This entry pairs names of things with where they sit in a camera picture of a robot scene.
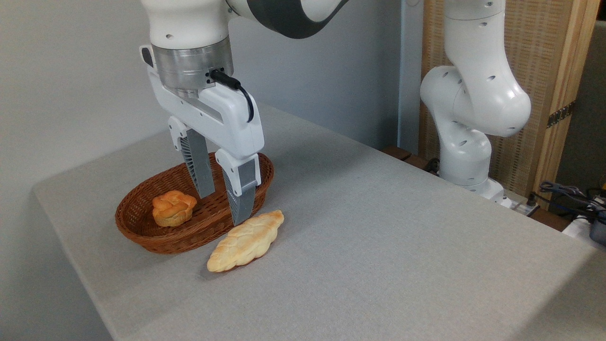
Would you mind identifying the round orange bread roll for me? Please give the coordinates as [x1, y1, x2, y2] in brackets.
[152, 190, 197, 227]

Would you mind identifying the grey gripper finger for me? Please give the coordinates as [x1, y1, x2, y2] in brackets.
[215, 149, 262, 227]
[167, 115, 216, 199]

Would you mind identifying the long pale braided bread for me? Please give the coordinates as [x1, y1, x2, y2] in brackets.
[207, 210, 285, 273]

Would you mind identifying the wooden rattan folding screen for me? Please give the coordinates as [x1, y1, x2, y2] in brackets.
[419, 0, 601, 209]

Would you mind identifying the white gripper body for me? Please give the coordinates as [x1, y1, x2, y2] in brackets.
[140, 44, 265, 161]

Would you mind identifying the grey box device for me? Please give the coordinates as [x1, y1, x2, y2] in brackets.
[589, 211, 606, 246]

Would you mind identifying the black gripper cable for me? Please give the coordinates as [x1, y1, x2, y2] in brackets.
[210, 69, 255, 123]

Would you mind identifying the brown wicker basket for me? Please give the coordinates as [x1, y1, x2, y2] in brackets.
[115, 151, 275, 255]

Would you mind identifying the dark cable bundle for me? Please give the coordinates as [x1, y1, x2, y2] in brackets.
[533, 181, 606, 219]

